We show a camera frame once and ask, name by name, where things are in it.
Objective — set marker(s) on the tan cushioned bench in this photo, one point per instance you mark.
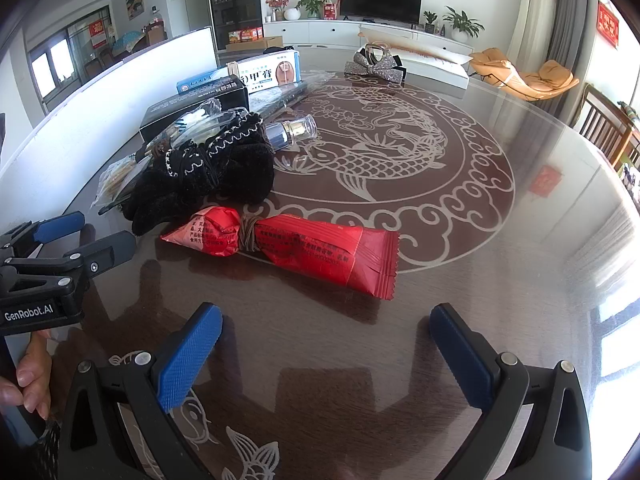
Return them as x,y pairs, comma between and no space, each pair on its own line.
385,35

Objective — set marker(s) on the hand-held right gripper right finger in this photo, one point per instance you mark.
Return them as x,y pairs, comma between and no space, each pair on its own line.
460,360

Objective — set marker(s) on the large potted plant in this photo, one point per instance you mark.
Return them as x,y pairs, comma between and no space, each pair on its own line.
462,22

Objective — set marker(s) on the blue cardboard box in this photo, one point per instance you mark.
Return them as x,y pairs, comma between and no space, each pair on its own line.
200,82

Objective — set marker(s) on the person's left hand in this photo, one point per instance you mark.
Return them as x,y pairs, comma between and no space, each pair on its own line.
37,380

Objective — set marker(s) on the grey curtain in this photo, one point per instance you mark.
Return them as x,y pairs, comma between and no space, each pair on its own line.
575,35

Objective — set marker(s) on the wooden chair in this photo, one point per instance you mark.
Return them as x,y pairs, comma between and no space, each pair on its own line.
600,120

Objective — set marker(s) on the green leafy potted plant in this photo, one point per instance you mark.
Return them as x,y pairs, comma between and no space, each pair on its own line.
312,4

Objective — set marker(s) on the glass spray bottle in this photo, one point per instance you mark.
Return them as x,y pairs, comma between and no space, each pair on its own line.
292,132

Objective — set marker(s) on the red flower bouquet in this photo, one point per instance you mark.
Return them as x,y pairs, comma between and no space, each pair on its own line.
280,1

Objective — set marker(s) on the small potted plant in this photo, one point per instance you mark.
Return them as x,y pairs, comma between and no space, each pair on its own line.
430,20

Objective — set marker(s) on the red gift box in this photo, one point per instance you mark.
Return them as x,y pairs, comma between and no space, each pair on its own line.
330,10

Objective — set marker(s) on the white storage box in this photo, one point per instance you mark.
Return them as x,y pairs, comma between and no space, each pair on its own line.
100,105

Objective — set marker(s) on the framed wall painting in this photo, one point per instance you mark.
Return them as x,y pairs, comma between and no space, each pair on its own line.
134,1

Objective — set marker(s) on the red snack packet with twine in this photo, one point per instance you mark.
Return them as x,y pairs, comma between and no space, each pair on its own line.
310,255

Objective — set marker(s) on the clear hair claw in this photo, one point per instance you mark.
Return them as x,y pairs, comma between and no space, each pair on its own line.
372,49

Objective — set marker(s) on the white sheer curtain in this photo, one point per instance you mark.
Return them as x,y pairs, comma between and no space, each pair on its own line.
535,10

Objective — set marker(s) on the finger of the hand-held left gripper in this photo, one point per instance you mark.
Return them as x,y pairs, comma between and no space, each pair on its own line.
60,226
112,251

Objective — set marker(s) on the orange packaged boxes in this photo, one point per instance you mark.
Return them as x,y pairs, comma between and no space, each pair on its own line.
245,35

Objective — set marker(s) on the clear packet with dark item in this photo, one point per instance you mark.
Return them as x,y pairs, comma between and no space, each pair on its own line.
295,91

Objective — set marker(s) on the blue white box with twine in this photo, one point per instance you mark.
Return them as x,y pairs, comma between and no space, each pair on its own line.
270,72

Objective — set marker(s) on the brown cardboard box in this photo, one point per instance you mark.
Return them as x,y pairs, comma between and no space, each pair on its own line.
260,44

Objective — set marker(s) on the black cardboard box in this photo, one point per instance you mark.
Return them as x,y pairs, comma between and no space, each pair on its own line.
222,91

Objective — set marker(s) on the red wall hanging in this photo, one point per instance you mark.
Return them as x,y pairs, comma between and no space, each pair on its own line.
608,25

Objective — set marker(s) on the silver rhinestone bow clip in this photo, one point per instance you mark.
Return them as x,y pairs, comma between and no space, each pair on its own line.
375,67

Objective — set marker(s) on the white round vase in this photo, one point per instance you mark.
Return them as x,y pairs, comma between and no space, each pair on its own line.
292,13

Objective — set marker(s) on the orange lounge chair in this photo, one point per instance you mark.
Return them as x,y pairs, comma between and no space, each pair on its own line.
530,80

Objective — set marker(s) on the white television cabinet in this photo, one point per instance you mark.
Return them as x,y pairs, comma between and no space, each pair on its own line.
320,32

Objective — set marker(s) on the clear plastic bag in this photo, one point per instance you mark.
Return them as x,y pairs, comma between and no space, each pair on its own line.
210,117

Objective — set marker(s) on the black television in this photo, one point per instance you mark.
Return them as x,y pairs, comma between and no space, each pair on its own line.
380,0

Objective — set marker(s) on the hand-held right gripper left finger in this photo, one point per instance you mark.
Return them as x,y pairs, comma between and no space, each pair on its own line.
192,355

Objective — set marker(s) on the clear bag of wooden sticks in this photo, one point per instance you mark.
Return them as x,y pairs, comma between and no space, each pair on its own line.
117,180

